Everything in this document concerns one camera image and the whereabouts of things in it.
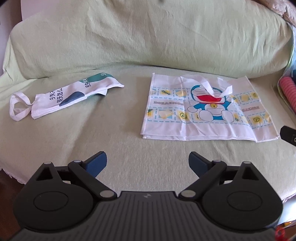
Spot pink folded knit blanket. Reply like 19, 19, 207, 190
280, 76, 296, 113

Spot white green folded tote bag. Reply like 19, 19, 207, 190
10, 73, 124, 121

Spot light green sofa cover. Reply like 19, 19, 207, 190
1, 1, 295, 200

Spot white Doraemon shopping bag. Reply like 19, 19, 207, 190
141, 74, 279, 143

